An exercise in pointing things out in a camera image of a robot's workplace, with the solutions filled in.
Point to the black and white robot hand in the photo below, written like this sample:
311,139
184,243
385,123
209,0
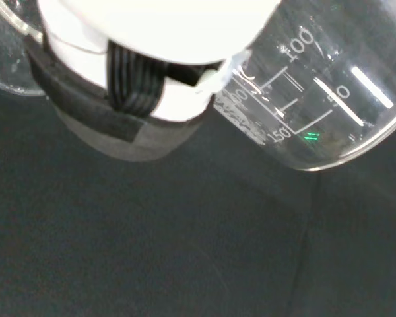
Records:
151,23

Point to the clear graduated glass beaker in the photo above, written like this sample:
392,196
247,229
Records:
6,66

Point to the black bench cloth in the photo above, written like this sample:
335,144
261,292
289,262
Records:
184,247

